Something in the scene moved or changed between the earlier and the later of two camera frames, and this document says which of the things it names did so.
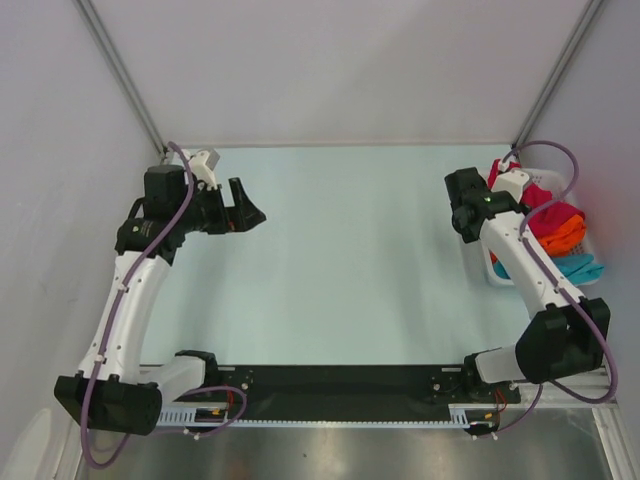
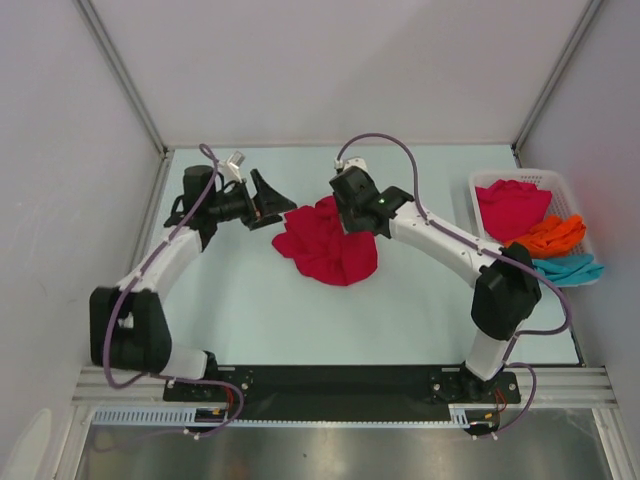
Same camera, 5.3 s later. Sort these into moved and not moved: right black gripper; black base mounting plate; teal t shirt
Moved: right black gripper
Not moved: teal t shirt; black base mounting plate
